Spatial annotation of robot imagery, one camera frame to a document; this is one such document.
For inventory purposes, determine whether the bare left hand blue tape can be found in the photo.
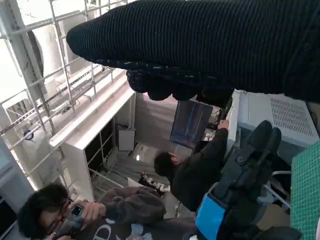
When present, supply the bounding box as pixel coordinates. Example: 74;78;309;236
194;119;302;240

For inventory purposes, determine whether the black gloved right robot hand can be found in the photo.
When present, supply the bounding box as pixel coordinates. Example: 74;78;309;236
66;0;320;108

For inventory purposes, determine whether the person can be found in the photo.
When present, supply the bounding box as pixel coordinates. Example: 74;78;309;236
153;119;273;212
17;183;198;240

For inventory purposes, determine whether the green cutting mat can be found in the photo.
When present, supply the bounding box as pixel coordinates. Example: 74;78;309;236
290;143;320;240

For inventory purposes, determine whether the computer monitor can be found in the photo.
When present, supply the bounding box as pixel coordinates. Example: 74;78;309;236
169;100;213;150

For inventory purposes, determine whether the white perforated metal cabinet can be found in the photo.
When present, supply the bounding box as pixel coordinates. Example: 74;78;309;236
228;91;320;151

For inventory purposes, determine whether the white computer case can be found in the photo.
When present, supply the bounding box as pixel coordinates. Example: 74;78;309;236
117;127;137;152

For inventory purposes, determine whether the white shelf unit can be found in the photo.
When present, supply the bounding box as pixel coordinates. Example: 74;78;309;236
49;87;137;201

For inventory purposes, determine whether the black smartphone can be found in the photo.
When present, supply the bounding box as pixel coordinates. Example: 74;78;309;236
56;203;85;238

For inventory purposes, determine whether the grey metal frame chair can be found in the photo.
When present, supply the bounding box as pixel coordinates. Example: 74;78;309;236
259;169;292;211

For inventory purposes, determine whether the white metal scaffold frame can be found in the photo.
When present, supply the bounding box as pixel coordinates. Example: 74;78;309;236
0;0;118;186

